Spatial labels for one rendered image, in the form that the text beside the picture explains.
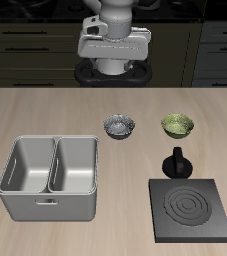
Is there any green bowl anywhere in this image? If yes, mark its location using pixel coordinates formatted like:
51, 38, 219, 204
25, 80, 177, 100
160, 113, 196, 140

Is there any white two-bin basket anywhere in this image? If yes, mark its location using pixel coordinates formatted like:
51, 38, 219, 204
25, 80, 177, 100
0, 134, 100, 223

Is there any black kitchen countertop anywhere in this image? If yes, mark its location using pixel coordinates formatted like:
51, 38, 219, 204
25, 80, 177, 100
0, 0, 227, 24

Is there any dark grey kitchen cupboard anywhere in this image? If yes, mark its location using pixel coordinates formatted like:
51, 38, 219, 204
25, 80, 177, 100
191, 20, 227, 89

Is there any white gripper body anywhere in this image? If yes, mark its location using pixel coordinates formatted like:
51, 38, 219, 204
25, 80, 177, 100
77, 27, 152, 62

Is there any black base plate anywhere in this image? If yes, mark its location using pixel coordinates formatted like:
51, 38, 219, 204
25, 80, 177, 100
73, 59, 153, 86

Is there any dark grey stove plate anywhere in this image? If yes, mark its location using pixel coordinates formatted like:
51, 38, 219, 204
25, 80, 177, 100
147, 178, 227, 244

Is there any round black stove knob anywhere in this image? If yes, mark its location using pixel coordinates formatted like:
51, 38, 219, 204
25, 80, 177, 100
161, 146, 195, 180

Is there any black bowl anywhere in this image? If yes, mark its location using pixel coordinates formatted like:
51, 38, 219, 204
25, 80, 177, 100
102, 113, 137, 141

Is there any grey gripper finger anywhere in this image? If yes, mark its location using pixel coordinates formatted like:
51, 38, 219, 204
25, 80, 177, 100
124, 60, 135, 72

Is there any dark brown kitchen cupboard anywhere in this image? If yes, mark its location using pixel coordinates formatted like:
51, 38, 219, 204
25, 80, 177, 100
0, 20, 203, 89

